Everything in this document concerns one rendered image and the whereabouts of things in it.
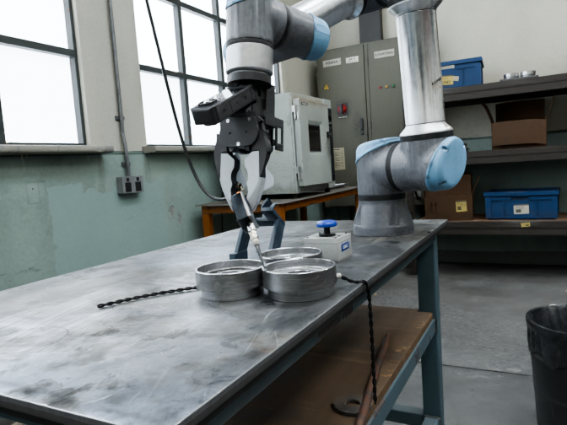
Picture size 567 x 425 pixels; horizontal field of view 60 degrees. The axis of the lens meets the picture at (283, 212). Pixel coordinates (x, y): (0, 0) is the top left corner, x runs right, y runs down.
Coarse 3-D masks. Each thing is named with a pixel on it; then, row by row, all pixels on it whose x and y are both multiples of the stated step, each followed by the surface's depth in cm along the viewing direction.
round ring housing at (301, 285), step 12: (276, 264) 73; (288, 264) 74; (300, 264) 74; (312, 264) 74; (324, 264) 72; (264, 276) 68; (276, 276) 65; (288, 276) 64; (300, 276) 64; (312, 276) 64; (324, 276) 65; (336, 276) 68; (276, 288) 66; (288, 288) 65; (300, 288) 64; (312, 288) 65; (324, 288) 65; (276, 300) 67; (288, 300) 66; (300, 300) 65; (312, 300) 65
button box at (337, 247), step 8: (304, 240) 92; (312, 240) 91; (320, 240) 90; (328, 240) 90; (336, 240) 89; (344, 240) 92; (320, 248) 91; (328, 248) 90; (336, 248) 89; (344, 248) 92; (328, 256) 90; (336, 256) 89; (344, 256) 92
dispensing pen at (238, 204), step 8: (240, 184) 77; (232, 200) 74; (240, 200) 74; (240, 208) 73; (240, 216) 72; (240, 224) 73; (248, 224) 73; (248, 232) 73; (256, 232) 73; (256, 240) 71; (256, 248) 71
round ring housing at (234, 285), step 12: (204, 264) 75; (216, 264) 76; (228, 264) 77; (240, 264) 77; (252, 264) 76; (264, 264) 72; (204, 276) 68; (216, 276) 67; (228, 276) 67; (240, 276) 67; (252, 276) 68; (204, 288) 68; (216, 288) 67; (228, 288) 67; (240, 288) 67; (252, 288) 68; (216, 300) 68; (228, 300) 68
